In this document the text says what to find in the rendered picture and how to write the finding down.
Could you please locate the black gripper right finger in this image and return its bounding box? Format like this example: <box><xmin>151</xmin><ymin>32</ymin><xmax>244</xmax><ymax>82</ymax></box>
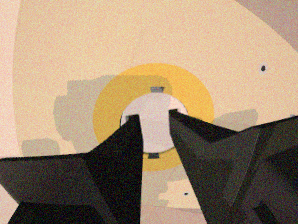
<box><xmin>168</xmin><ymin>109</ymin><xmax>298</xmax><ymax>224</ymax></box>

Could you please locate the white cylinder with two slots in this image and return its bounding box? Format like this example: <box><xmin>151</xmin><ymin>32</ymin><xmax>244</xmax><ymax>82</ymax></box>
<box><xmin>121</xmin><ymin>85</ymin><xmax>189</xmax><ymax>153</ymax></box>

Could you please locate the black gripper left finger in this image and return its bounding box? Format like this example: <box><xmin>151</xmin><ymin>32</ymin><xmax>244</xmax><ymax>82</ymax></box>
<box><xmin>0</xmin><ymin>115</ymin><xmax>144</xmax><ymax>224</ymax></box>

